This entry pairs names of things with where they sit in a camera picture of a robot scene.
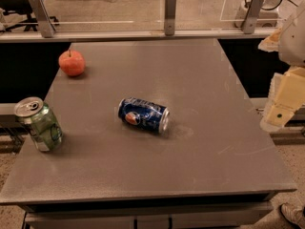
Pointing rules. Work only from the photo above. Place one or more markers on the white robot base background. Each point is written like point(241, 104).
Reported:
point(268, 15)

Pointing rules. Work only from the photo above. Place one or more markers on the green soda can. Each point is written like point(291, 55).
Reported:
point(40, 122)

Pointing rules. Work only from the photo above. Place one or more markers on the black office chair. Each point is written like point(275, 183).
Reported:
point(20, 7)

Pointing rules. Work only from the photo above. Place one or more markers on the metal bracket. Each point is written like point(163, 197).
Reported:
point(249, 23)
point(44, 23)
point(169, 17)

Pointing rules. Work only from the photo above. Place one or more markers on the blue Pepsi can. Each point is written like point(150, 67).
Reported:
point(144, 114)

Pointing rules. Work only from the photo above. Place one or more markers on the red apple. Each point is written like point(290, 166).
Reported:
point(72, 63)

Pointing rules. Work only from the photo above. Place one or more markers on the middle metal bracket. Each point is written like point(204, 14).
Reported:
point(169, 17)

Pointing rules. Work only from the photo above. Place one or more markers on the left metal bracket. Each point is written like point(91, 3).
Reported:
point(44, 23)

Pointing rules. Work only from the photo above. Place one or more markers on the right metal bracket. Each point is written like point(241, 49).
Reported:
point(249, 23)

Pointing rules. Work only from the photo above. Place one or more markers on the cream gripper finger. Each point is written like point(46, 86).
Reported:
point(271, 42)
point(286, 96)

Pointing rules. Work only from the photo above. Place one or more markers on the metal rail beam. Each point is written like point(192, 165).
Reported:
point(89, 36)

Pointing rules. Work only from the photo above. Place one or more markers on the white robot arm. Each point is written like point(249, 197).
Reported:
point(291, 48)

